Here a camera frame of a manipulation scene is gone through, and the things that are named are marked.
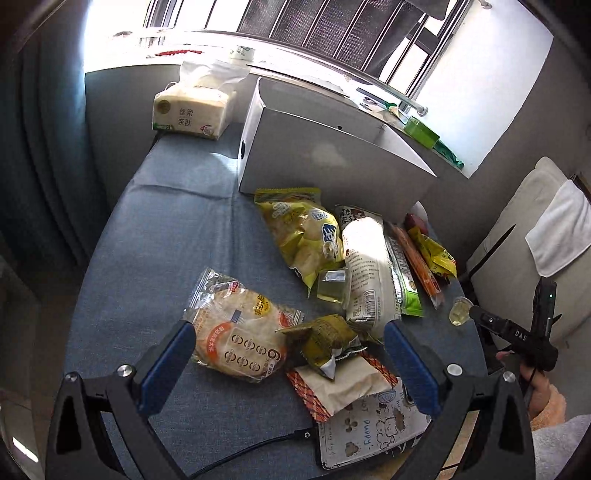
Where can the white towel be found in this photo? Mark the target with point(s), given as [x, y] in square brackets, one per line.
[561, 230]

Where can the olive green snack packet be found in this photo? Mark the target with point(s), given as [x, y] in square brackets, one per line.
[323, 341]

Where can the orange stick snack packet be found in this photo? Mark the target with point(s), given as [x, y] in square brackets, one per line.
[422, 272]

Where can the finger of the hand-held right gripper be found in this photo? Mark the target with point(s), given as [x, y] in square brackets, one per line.
[487, 318]

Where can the small yellow snack packet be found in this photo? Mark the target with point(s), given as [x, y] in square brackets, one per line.
[436, 256]

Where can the green cloth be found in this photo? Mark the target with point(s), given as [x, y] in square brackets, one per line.
[450, 154]

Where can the white cardboard box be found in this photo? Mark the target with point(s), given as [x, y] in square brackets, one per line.
[323, 152]

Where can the clear jelly cup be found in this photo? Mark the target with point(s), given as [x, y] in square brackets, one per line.
[460, 313]
[333, 288]

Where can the tissue pack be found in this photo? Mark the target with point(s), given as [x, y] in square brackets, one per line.
[191, 113]

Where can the yellow snack bag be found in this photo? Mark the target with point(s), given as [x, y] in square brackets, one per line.
[300, 230]

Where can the grey curtain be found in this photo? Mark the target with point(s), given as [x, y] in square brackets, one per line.
[46, 138]

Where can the cream sofa cushion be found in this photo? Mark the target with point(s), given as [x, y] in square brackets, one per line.
[517, 277]

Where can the small red snack packet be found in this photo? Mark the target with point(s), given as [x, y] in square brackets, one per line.
[416, 222]

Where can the blue tablecloth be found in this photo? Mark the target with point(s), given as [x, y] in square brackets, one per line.
[175, 221]

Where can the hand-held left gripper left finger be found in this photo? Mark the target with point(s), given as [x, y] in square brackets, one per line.
[167, 369]

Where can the white rice cracker packet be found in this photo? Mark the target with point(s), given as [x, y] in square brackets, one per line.
[367, 263]

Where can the phone with cartoon case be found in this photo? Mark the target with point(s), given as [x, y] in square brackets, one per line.
[369, 429]

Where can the round bread packet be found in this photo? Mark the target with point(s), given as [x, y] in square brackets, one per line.
[240, 332]

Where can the orange patterned wafer packet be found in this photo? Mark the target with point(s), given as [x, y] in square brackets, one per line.
[341, 387]

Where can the person's right hand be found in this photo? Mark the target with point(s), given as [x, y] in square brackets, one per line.
[535, 392]

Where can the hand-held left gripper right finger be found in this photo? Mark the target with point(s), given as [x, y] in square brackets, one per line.
[411, 369]

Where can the green box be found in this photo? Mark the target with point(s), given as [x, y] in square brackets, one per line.
[421, 131]

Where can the person's right forearm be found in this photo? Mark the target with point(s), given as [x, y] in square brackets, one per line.
[561, 443]

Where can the green edged snack packet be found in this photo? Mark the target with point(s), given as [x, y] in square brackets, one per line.
[406, 286]

